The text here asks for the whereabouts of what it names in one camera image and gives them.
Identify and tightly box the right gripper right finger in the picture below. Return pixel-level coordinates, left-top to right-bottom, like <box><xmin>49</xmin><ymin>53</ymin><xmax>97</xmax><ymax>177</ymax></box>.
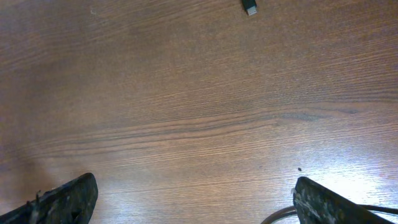
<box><xmin>293</xmin><ymin>177</ymin><xmax>394</xmax><ymax>224</ymax></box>

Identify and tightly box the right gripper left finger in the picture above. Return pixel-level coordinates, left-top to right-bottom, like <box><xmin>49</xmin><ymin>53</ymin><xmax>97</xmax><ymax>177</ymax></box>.
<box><xmin>1</xmin><ymin>172</ymin><xmax>98</xmax><ymax>224</ymax></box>

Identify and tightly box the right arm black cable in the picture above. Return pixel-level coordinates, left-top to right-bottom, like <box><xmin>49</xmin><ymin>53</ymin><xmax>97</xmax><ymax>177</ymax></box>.
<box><xmin>261</xmin><ymin>203</ymin><xmax>398</xmax><ymax>224</ymax></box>

